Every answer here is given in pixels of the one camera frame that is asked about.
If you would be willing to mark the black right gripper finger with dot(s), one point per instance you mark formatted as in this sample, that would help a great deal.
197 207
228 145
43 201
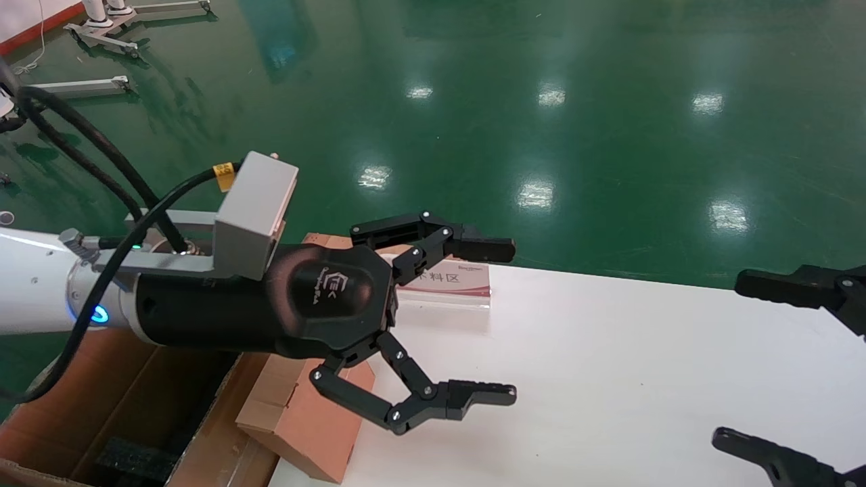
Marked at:
791 287
778 460

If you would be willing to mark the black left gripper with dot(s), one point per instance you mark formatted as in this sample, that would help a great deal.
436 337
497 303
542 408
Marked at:
318 304

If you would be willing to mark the small cardboard box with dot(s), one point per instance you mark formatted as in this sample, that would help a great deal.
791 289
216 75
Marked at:
318 433

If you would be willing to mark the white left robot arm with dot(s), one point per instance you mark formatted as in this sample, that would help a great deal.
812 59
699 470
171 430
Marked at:
34 284

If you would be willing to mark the large cardboard box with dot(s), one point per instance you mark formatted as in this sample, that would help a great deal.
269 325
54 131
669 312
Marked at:
101 399

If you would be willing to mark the clear acrylic sign holder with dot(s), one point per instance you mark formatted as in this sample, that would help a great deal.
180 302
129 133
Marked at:
453 281

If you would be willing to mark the brown wooden board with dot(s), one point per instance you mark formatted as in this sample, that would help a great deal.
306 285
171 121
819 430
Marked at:
325 240

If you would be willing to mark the black foam block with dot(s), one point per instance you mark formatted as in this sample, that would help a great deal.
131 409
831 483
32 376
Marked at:
135 460

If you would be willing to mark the grey stand pole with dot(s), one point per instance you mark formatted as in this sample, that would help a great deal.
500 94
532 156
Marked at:
8 78

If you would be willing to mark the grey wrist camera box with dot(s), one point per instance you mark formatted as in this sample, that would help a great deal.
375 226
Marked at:
254 203

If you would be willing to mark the white stand base with post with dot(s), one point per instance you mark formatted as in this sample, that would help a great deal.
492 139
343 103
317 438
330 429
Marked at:
169 7
101 35

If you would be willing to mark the white metal floor rail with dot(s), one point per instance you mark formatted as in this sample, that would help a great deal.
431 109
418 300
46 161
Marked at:
81 86

